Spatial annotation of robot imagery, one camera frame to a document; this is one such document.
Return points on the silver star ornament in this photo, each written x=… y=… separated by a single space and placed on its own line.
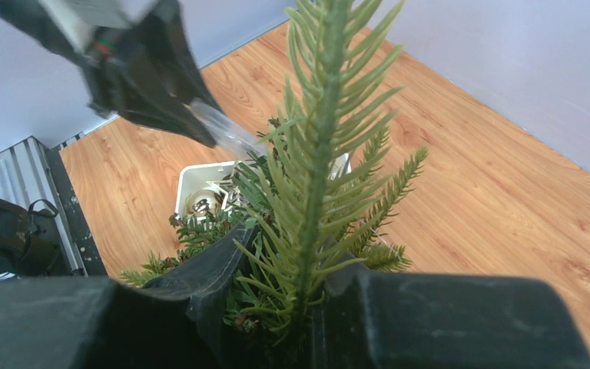
x=228 y=191

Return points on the small green christmas tree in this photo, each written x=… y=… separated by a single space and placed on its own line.
x=317 y=193

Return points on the clear battery box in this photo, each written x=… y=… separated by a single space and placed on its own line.
x=228 y=134

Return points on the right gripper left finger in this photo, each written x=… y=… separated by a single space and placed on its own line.
x=175 y=321

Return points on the white slotted cable duct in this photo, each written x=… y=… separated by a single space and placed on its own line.
x=15 y=173

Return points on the white ornament tray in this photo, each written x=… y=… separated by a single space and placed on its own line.
x=193 y=177

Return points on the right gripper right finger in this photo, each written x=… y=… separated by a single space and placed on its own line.
x=373 y=319

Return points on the gold ball ornament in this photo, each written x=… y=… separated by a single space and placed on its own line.
x=203 y=202

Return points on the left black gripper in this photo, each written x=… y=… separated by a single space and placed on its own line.
x=139 y=67

